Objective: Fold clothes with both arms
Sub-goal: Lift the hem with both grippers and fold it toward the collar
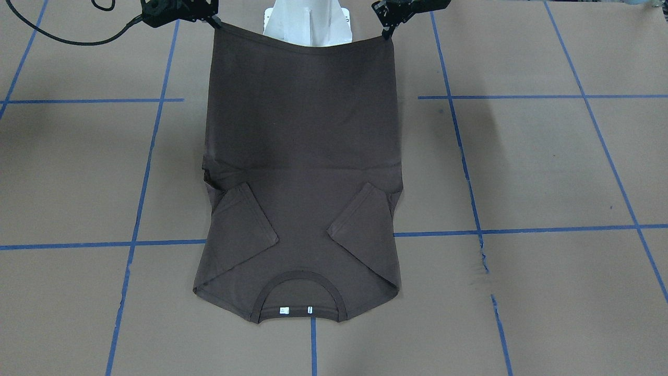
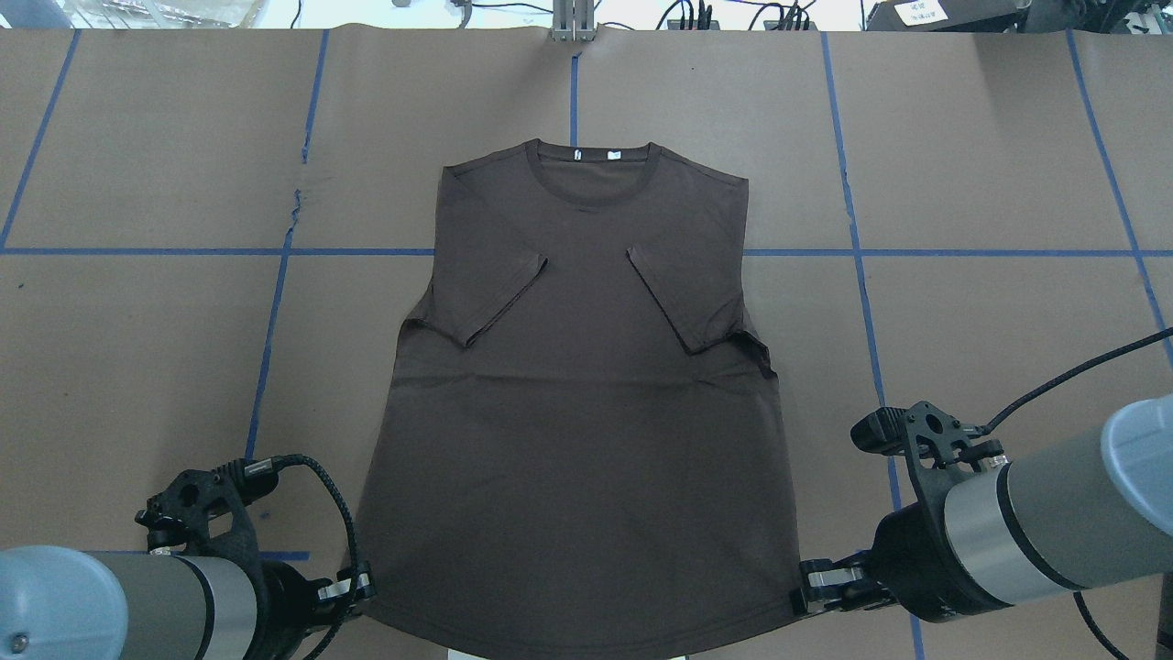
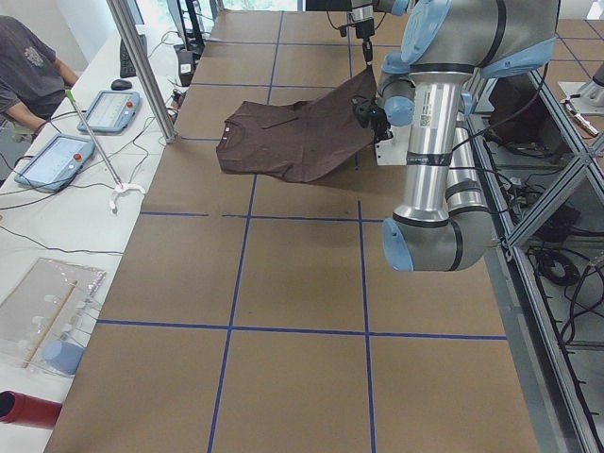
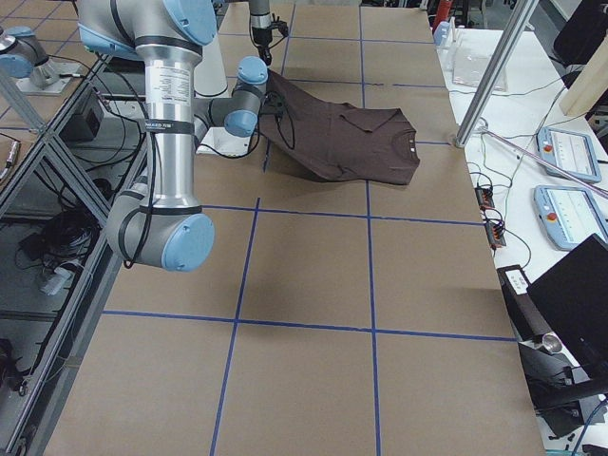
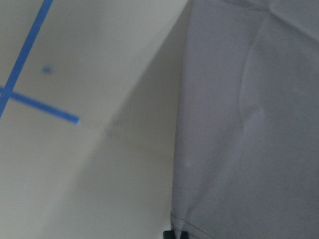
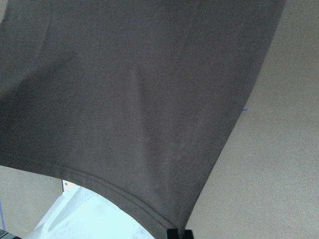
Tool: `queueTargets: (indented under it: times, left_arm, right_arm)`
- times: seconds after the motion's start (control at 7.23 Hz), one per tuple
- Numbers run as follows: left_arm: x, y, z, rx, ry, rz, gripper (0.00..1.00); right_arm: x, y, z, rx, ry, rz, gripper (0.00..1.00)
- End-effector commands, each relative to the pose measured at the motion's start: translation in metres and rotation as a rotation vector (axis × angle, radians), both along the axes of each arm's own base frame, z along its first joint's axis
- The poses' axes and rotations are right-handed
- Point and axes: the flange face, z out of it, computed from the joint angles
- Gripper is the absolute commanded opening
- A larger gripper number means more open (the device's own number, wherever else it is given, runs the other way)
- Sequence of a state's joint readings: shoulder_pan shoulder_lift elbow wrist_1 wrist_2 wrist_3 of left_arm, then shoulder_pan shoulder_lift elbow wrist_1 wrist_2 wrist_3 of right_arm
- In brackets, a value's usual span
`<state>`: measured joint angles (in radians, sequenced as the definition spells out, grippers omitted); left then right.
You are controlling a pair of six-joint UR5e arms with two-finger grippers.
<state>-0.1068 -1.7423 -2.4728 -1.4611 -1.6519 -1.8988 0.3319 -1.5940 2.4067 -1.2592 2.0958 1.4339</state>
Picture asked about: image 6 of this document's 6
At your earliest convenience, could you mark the dark brown t-shirt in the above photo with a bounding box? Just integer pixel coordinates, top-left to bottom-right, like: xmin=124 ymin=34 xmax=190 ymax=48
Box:
xmin=0 ymin=0 xmax=285 ymax=239

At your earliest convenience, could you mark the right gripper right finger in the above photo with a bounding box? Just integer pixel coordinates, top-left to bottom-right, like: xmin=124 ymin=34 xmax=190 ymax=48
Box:
xmin=183 ymin=230 xmax=194 ymax=239

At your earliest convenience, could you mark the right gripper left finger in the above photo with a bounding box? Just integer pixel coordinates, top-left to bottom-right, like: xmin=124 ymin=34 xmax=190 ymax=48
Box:
xmin=166 ymin=229 xmax=179 ymax=239

